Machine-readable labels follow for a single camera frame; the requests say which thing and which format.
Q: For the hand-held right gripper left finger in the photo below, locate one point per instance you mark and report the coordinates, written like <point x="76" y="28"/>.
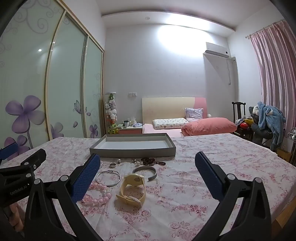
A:
<point x="85" y="178"/>

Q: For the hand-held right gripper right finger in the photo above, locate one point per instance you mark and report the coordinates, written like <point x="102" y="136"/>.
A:
<point x="209" y="176"/>

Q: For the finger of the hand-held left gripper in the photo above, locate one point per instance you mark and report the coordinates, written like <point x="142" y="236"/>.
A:
<point x="32" y="160"/>
<point x="8" y="151"/>

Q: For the grey cardboard tray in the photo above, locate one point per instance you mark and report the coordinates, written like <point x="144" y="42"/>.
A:
<point x="129" y="144"/>

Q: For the person's left hand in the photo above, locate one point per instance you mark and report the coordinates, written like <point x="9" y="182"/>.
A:
<point x="17" y="217"/>

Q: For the folded pink quilt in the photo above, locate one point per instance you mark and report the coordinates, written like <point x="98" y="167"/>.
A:
<point x="208" y="126"/>

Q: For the white pearl earrings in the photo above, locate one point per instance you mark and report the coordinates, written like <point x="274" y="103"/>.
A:
<point x="138" y="163"/>

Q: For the open silver cuff bangle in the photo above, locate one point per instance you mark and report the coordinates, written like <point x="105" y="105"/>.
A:
<point x="143" y="167"/>

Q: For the red and yellow toy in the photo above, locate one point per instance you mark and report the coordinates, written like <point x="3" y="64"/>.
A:
<point x="244" y="125"/>

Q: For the purple floral pillow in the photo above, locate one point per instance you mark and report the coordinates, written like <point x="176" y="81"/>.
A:
<point x="194" y="113"/>

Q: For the pink and beige nightstand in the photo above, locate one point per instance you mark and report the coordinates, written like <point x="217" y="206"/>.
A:
<point x="129" y="131"/>

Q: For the dark padded chair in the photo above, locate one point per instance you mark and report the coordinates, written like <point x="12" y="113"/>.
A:
<point x="259" y="134"/>

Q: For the white patterned pillow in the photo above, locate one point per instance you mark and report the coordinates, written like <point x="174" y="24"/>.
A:
<point x="168" y="123"/>

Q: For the black and white mug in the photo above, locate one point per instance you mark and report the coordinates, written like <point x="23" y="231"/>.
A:
<point x="126" y="124"/>

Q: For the dark wooden chair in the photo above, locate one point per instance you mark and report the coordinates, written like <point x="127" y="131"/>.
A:
<point x="238" y="111"/>

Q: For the plush toy tower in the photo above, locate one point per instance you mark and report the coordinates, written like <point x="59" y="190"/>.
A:
<point x="111" y="111"/>

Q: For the blue cloth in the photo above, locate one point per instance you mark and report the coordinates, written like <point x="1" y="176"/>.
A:
<point x="137" y="125"/>

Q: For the pink bed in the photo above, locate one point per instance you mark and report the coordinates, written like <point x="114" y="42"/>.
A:
<point x="148" y="128"/>

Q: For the beige and pink headboard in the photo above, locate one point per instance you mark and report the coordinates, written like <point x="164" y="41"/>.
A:
<point x="166" y="107"/>

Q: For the blue fleece garment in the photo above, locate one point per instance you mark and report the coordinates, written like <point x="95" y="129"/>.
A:
<point x="268" y="115"/>

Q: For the flower print sliding wardrobe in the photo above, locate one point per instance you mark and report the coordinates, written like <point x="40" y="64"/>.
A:
<point x="64" y="81"/>

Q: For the metal rack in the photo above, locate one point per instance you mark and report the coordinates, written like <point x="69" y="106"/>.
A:
<point x="291" y="136"/>

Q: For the pink curtain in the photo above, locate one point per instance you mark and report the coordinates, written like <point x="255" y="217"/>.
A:
<point x="275" y="69"/>

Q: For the white air conditioner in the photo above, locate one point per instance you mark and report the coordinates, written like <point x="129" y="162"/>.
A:
<point x="217" y="49"/>

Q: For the curtain rod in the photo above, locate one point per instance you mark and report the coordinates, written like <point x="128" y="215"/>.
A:
<point x="261" y="30"/>

